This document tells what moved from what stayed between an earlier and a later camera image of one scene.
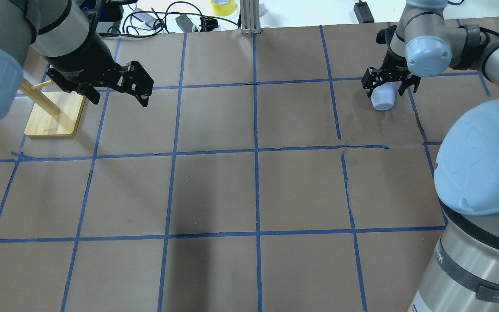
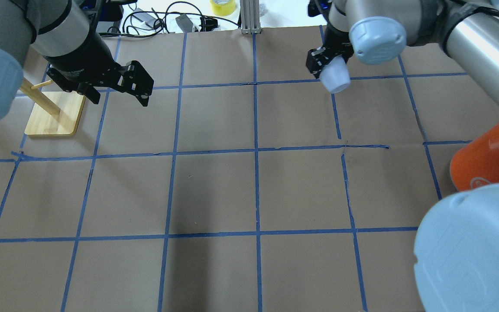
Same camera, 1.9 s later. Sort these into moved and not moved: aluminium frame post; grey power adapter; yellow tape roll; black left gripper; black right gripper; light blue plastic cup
Moved: black right gripper; light blue plastic cup
Not moved: black left gripper; yellow tape roll; aluminium frame post; grey power adapter
